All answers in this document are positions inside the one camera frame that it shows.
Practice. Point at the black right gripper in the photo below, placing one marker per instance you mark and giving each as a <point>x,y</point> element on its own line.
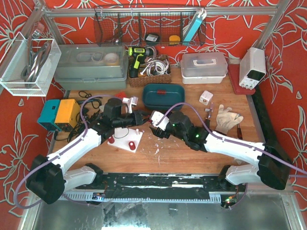
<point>159,131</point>

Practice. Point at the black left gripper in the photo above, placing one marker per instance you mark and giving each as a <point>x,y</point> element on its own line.
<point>138,117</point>

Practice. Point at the red cube power socket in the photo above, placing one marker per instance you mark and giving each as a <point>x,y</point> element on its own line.
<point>121,94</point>

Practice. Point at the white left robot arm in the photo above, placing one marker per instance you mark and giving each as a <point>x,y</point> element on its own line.
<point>50,176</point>

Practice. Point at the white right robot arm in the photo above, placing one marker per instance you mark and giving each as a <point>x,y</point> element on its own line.
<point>263,160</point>

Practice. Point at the teal plastic tray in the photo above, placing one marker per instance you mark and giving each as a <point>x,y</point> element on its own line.
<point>175,93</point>

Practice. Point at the white peg base board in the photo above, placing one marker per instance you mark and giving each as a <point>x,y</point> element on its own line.
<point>123,136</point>

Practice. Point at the woven wicker basket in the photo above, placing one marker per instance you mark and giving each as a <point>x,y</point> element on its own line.
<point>142,81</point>

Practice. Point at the white cube charger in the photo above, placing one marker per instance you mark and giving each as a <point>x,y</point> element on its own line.
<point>205,97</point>

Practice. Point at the white work glove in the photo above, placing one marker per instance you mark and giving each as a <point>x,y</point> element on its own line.
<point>226,119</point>

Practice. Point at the white lidded storage box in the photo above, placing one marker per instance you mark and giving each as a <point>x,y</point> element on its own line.
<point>203,68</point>

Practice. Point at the small red screwdriver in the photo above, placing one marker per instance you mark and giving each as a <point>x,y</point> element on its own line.
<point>239,132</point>

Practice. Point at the yellow device box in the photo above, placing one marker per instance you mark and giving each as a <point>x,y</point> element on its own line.
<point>66,115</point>

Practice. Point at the grey plastic storage box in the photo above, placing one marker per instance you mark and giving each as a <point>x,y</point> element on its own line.
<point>92,67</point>

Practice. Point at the yellow tape measure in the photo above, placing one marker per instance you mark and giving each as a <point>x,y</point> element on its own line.
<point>174,40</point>

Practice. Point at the teal device box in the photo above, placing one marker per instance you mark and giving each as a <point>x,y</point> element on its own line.
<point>48,115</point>

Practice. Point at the white power supply unit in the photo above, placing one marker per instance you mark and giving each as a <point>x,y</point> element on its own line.
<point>252,68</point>

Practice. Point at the blue white power strip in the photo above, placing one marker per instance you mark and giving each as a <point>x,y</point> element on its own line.
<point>190,30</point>

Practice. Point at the clear acrylic bin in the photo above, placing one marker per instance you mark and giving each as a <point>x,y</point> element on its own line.
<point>29,70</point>

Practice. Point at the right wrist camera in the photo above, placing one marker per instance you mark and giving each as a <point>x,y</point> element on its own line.
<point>158,120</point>

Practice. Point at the orange handled screwdriver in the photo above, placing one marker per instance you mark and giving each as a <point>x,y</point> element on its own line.
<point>209,114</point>

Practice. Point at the yellow green cordless drill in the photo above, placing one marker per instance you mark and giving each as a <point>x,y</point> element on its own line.
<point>139,54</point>

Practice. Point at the black wire mesh shelf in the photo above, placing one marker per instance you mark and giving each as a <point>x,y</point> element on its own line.
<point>128,25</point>

